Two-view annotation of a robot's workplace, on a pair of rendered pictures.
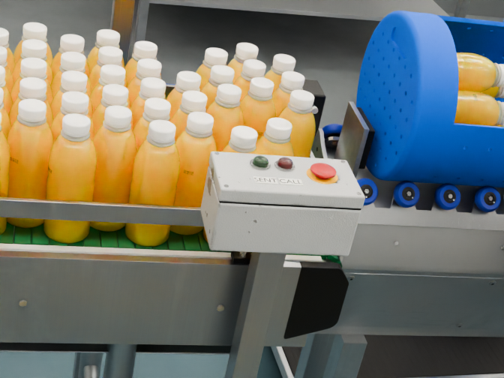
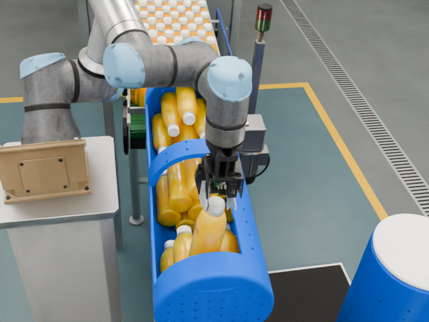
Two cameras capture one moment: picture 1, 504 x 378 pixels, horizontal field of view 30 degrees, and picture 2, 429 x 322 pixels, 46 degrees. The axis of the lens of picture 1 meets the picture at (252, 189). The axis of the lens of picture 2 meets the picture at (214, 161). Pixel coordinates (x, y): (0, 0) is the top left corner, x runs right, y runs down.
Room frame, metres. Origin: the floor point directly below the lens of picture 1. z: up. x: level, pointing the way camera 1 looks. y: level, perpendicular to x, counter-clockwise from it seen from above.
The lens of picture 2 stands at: (1.75, -1.69, 2.14)
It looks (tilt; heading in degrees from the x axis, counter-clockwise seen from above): 41 degrees down; 96
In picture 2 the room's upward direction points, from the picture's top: 5 degrees clockwise
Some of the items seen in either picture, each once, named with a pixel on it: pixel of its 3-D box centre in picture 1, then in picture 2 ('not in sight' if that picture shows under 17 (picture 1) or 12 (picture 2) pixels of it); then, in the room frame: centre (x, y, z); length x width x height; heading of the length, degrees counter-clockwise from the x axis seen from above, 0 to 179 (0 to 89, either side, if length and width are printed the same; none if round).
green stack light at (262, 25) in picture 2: not in sight; (262, 22); (1.69, 0.31, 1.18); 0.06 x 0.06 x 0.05
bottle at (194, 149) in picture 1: (190, 177); not in sight; (1.25, 0.10, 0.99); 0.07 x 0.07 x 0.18
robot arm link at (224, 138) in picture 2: not in sight; (226, 128); (1.69, -0.94, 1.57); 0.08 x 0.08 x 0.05
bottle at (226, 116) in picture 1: (219, 145); not in sight; (1.36, 0.07, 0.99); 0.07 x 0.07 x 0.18
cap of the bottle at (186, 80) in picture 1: (188, 80); not in sight; (1.38, 0.14, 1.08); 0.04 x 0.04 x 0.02
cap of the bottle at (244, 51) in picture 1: (247, 51); not in sight; (1.55, 0.06, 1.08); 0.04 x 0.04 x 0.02
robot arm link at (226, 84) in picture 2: not in sight; (227, 91); (1.68, -0.94, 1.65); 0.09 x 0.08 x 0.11; 129
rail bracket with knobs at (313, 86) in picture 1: (299, 111); not in sight; (1.63, -0.06, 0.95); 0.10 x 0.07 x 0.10; 16
